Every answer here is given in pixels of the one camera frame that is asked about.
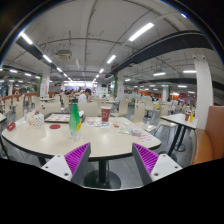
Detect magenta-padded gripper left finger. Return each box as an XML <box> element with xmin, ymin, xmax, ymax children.
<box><xmin>40</xmin><ymin>142</ymin><xmax>92</xmax><ymax>187</ymax></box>

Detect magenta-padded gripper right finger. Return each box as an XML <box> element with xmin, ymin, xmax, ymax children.
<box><xmin>131</xmin><ymin>142</ymin><xmax>184</xmax><ymax>186</ymax></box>

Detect green drink bottle black cap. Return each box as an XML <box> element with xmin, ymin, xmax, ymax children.
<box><xmin>68</xmin><ymin>98</ymin><xmax>83</xmax><ymax>142</ymax></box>

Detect red and white leaflet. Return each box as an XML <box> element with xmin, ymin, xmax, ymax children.
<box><xmin>134</xmin><ymin>131</ymin><xmax>156</xmax><ymax>144</ymax></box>

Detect clear plastic bag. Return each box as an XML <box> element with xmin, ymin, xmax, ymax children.
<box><xmin>118</xmin><ymin>125</ymin><xmax>143</xmax><ymax>137</ymax></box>

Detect colourful sticker sheet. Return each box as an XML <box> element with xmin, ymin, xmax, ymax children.
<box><xmin>84</xmin><ymin>119</ymin><xmax>111</xmax><ymax>129</ymax></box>

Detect dark food tray paper liner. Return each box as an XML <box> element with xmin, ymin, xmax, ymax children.
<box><xmin>43</xmin><ymin>112</ymin><xmax>86</xmax><ymax>124</ymax></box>

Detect beige cafeteria chairs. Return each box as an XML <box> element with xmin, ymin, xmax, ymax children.
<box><xmin>0</xmin><ymin>93</ymin><xmax>198</xmax><ymax>129</ymax></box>

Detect neighbouring white table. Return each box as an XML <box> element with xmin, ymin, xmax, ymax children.
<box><xmin>160</xmin><ymin>113</ymin><xmax>198</xmax><ymax>158</ymax></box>

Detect red paper cup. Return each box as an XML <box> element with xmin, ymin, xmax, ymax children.
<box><xmin>100</xmin><ymin>106</ymin><xmax>112</xmax><ymax>123</ymax></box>

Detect white polka dot mug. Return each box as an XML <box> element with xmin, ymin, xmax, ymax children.
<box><xmin>33</xmin><ymin>113</ymin><xmax>46</xmax><ymax>128</ymax></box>

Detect person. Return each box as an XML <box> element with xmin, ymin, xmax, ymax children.
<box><xmin>77</xmin><ymin>88</ymin><xmax>93</xmax><ymax>104</ymax></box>

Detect paper snack bag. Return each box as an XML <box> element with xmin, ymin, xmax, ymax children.
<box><xmin>25</xmin><ymin>109</ymin><xmax>37</xmax><ymax>126</ymax></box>

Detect orange padded bench seat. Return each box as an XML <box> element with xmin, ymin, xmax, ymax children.
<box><xmin>191</xmin><ymin>105</ymin><xmax>224</xmax><ymax>166</ymax></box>

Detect small red card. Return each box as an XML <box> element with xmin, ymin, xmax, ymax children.
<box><xmin>6</xmin><ymin>121</ymin><xmax>17</xmax><ymax>132</ymax></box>

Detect ceiling air conditioner unit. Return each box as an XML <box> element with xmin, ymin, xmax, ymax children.
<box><xmin>54</xmin><ymin>49</ymin><xmax>73</xmax><ymax>62</ymax></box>

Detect ceiling strip lights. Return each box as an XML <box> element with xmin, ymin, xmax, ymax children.
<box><xmin>0</xmin><ymin>22</ymin><xmax>198</xmax><ymax>98</ymax></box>

